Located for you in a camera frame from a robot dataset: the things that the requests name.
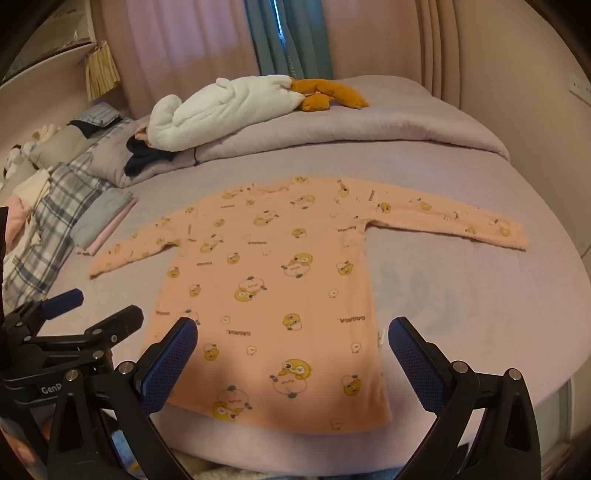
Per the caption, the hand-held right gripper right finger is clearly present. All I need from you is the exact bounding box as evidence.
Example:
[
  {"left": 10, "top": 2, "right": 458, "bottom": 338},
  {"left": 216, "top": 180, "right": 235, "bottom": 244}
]
[{"left": 388, "top": 316, "right": 541, "bottom": 480}]

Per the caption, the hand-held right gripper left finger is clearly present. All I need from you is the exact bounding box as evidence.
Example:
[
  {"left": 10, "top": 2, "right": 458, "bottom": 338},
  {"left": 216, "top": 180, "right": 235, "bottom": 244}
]
[{"left": 47, "top": 316, "right": 199, "bottom": 480}]

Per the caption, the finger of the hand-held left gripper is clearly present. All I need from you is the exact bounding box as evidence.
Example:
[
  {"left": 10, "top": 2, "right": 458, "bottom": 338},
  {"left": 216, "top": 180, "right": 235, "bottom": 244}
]
[
  {"left": 0, "top": 288, "right": 85, "bottom": 340},
  {"left": 21, "top": 305, "right": 145, "bottom": 370}
]

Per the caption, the orange cartoon print shirt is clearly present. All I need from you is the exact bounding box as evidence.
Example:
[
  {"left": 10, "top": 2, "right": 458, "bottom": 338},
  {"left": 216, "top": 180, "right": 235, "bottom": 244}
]
[{"left": 89, "top": 174, "right": 528, "bottom": 437}]

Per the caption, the plaid cloth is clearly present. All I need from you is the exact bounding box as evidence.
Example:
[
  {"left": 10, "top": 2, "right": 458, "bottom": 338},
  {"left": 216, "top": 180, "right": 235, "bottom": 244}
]
[{"left": 2, "top": 152, "right": 112, "bottom": 315}]

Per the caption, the lilac bed sheet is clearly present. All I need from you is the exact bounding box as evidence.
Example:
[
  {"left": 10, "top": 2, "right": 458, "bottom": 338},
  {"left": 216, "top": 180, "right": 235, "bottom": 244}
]
[{"left": 28, "top": 148, "right": 591, "bottom": 464}]

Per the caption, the grey-blue folded cloth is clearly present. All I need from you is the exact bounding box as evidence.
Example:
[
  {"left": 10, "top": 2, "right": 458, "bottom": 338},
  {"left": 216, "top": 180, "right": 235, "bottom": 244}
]
[{"left": 69, "top": 189, "right": 132, "bottom": 248}]

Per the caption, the light pink cloth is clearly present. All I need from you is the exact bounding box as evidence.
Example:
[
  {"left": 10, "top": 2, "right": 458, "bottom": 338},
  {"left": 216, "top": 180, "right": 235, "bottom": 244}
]
[{"left": 0, "top": 196, "right": 34, "bottom": 246}]

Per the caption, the cream cloth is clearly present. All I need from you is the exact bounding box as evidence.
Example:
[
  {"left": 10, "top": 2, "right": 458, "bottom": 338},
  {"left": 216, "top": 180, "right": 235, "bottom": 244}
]
[{"left": 14, "top": 168, "right": 52, "bottom": 208}]

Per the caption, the grey pillow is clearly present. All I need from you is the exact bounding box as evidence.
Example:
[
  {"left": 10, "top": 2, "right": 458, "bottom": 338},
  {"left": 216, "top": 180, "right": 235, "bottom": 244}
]
[{"left": 28, "top": 124, "right": 100, "bottom": 169}]

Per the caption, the dark navy cloth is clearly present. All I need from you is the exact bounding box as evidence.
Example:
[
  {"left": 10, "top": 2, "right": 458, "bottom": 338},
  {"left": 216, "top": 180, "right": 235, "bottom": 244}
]
[{"left": 122, "top": 136, "right": 178, "bottom": 178}]

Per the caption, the striped pillow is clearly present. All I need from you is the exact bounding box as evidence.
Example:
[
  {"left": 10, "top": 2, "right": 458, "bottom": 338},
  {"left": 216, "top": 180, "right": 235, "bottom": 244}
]
[{"left": 68, "top": 102, "right": 123, "bottom": 138}]

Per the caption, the straw tassel bundle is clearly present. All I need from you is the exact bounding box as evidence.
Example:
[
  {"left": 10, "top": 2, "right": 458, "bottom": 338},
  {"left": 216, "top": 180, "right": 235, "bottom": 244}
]
[{"left": 84, "top": 41, "right": 122, "bottom": 101}]

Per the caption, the white goose plush toy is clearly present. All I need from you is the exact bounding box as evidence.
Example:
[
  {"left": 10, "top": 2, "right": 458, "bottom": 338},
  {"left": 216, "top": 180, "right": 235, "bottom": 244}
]
[{"left": 148, "top": 76, "right": 370, "bottom": 153}]

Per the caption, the lilac duvet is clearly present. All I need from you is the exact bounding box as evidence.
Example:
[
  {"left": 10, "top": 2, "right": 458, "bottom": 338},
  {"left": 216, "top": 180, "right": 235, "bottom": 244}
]
[{"left": 104, "top": 74, "right": 511, "bottom": 188}]

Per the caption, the pink curtain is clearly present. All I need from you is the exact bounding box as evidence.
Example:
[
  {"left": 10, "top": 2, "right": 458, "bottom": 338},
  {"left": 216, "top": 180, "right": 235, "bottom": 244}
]
[
  {"left": 99, "top": 0, "right": 266, "bottom": 116},
  {"left": 318, "top": 0, "right": 435, "bottom": 97}
]

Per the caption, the beige padded headboard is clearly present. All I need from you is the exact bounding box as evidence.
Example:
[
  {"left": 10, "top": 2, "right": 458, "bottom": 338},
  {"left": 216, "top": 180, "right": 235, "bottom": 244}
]
[{"left": 416, "top": 0, "right": 591, "bottom": 195}]

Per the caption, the teal curtain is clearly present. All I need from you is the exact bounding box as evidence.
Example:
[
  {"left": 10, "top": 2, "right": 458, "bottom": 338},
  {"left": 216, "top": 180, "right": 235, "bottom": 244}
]
[{"left": 242, "top": 0, "right": 333, "bottom": 81}]

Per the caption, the white wall socket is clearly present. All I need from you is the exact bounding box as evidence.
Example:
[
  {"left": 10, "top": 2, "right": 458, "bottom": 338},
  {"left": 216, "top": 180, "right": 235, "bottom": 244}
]
[{"left": 569, "top": 73, "right": 591, "bottom": 100}]

